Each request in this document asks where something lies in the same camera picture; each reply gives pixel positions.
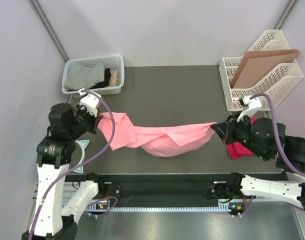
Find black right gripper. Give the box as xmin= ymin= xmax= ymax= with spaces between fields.
xmin=210 ymin=110 xmax=269 ymax=161

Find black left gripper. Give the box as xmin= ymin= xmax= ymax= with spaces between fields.
xmin=67 ymin=102 xmax=102 ymax=139

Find pink t shirt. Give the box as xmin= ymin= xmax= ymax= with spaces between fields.
xmin=97 ymin=112 xmax=215 ymax=157

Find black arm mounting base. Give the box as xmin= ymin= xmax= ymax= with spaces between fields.
xmin=67 ymin=172 xmax=288 ymax=207

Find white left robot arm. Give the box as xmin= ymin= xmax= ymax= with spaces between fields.
xmin=21 ymin=103 xmax=106 ymax=240

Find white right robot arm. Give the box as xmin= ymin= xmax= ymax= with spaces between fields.
xmin=211 ymin=112 xmax=305 ymax=211

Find teal cat ear headphones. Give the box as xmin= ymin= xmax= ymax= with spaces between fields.
xmin=73 ymin=139 xmax=90 ymax=174

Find red folded t shirt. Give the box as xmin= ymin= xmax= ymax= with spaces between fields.
xmin=226 ymin=116 xmax=257 ymax=160

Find black garment in basket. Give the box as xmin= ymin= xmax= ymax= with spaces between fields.
xmin=63 ymin=69 xmax=109 ymax=91

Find grey t shirt in basket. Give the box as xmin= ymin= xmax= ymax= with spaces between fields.
xmin=63 ymin=63 xmax=105 ymax=91

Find white perforated laundry basket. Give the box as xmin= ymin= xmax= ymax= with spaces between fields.
xmin=61 ymin=54 xmax=125 ymax=98

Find beige garment in basket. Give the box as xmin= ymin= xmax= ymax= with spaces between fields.
xmin=109 ymin=70 xmax=119 ymax=87

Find cream file organizer rack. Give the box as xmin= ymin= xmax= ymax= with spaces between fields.
xmin=219 ymin=29 xmax=304 ymax=112

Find brown cardboard sheet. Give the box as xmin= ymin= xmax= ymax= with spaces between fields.
xmin=230 ymin=49 xmax=300 ymax=89

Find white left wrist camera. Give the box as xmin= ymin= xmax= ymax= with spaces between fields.
xmin=78 ymin=88 xmax=103 ymax=117

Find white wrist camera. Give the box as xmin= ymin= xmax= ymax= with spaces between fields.
xmin=78 ymin=88 xmax=103 ymax=117
xmin=237 ymin=94 xmax=262 ymax=122

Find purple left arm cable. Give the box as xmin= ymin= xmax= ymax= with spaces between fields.
xmin=28 ymin=91 xmax=116 ymax=240

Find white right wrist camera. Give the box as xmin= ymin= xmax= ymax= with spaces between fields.
xmin=237 ymin=94 xmax=262 ymax=122

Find grey slotted cable duct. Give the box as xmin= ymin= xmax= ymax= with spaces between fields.
xmin=82 ymin=201 xmax=246 ymax=213

